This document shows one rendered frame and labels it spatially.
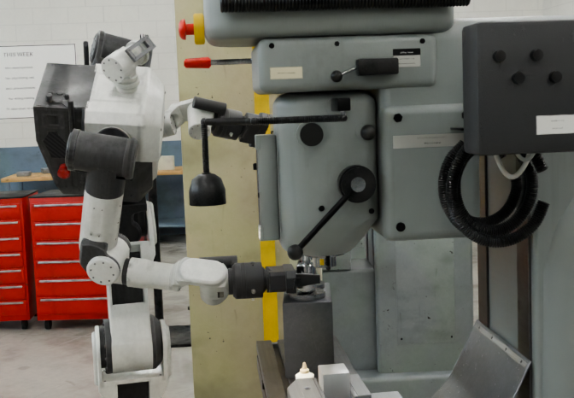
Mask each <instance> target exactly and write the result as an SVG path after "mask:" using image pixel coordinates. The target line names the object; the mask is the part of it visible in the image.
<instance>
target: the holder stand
mask: <svg viewBox="0 0 574 398"><path fill-rule="evenodd" d="M283 324H284V366H285V377H286V378H296V374H297V373H299V372H300V369H302V364H303V362H305V363H306V365H307V368H308V369H309V372H311V373H313V374H314V377H315V378H318V377H319V368H318V366H320V365H331V364H334V341H333V315H332V299H331V286H330V283H325V282H324V281H322V280H320V284H316V291H314V292H312V293H301V292H300V291H298V290H297V287H296V293H288V294H287V293H286V292H284V299H283Z"/></svg>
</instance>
